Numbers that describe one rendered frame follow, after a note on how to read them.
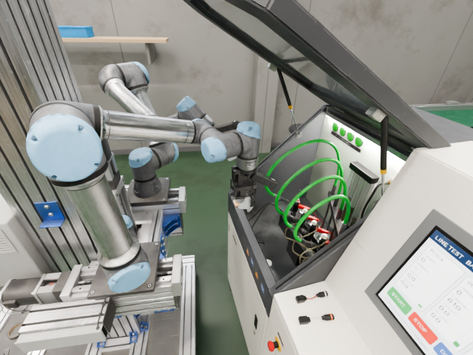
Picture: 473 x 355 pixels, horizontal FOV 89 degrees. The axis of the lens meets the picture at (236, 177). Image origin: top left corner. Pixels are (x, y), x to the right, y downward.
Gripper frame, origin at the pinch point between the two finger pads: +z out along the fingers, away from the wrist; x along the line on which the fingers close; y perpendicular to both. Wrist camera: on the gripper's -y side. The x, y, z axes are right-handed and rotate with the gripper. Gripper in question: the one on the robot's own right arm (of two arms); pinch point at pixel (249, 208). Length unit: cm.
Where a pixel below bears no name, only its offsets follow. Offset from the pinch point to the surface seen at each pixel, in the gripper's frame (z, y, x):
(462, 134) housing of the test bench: -29, -78, 11
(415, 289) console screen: -4, -31, 46
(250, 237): 26.3, -4.3, -7.8
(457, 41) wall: -39, -403, -237
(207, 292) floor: 121, 15, -42
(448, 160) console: -34, -41, 31
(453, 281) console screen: -13, -33, 50
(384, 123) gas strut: -41, -27, 22
